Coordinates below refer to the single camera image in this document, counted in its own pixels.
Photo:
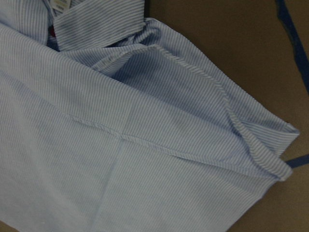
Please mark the blue striped button shirt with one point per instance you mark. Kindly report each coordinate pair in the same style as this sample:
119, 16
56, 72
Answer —
113, 122

